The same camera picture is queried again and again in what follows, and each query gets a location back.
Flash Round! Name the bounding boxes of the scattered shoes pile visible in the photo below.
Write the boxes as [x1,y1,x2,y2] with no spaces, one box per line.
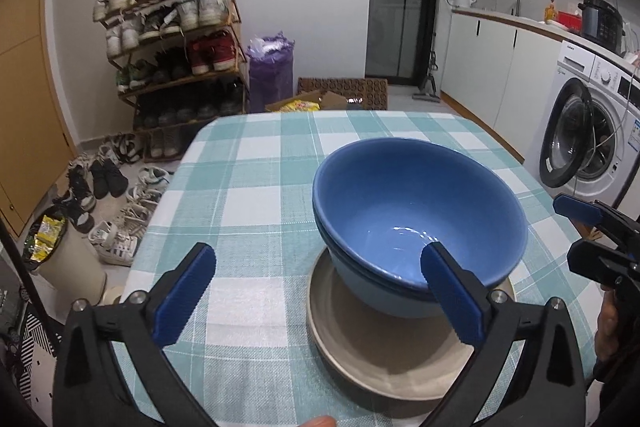
[52,132,176,268]

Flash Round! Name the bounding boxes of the purple plastic bag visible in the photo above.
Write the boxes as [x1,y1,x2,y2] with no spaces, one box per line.
[246,36,296,114]

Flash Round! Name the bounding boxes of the teal checked tablecloth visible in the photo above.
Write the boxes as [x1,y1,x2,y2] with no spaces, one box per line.
[107,109,608,427]

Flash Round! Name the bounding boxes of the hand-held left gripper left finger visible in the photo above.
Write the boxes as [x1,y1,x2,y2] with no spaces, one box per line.
[52,242,217,427]

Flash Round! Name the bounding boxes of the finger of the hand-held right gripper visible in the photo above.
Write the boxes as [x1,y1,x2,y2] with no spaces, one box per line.
[552,193,640,253]
[567,239,640,288]

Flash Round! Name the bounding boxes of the red box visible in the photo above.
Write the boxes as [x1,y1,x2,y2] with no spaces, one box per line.
[556,10,586,32]

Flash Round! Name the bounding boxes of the person's left hand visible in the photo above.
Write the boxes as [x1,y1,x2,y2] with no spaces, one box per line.
[292,414,337,427]

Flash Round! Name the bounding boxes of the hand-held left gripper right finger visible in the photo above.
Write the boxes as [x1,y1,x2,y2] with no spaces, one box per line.
[420,242,588,427]

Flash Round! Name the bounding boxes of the wooden shoe rack with shoes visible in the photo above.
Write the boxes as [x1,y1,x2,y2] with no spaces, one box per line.
[92,0,248,158]

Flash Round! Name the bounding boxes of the white washing machine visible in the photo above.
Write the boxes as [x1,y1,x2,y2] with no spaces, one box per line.
[539,39,640,208]

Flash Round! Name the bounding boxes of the brown cardboard box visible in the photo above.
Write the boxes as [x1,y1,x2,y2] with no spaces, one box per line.
[265,89,351,114]

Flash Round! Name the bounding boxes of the cream plate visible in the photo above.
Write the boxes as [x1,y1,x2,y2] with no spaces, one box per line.
[306,247,517,400]
[306,257,518,418]

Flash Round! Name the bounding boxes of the brown patterned door mat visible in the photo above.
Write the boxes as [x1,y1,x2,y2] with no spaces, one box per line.
[297,77,390,112]

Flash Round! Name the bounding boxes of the grey floor mop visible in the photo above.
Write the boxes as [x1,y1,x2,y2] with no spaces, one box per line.
[412,0,443,102]

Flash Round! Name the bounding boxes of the black pressure cooker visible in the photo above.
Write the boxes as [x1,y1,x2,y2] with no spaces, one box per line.
[577,0,626,52]

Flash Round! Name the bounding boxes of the yellow wrappers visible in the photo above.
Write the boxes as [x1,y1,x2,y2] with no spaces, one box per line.
[27,214,68,265]

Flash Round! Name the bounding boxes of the black white striped rug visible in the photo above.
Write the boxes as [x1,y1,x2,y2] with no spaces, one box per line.
[0,307,63,408]

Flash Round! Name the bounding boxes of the blue bowl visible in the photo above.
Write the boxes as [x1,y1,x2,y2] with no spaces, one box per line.
[313,202,436,300]
[325,237,453,320]
[312,137,529,289]

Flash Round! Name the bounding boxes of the yellow snack packet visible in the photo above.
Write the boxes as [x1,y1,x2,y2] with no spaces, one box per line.
[279,99,321,114]

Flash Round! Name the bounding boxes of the beige trash bin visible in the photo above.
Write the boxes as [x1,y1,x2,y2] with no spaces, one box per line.
[22,213,108,305]

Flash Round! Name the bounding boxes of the wooden door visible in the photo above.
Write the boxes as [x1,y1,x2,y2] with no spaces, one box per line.
[0,0,81,238]

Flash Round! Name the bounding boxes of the white kitchen counter cabinet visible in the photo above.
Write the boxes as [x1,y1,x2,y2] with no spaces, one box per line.
[440,7,571,162]

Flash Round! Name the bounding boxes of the person's right hand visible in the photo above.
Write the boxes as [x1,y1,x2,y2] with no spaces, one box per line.
[595,289,623,358]

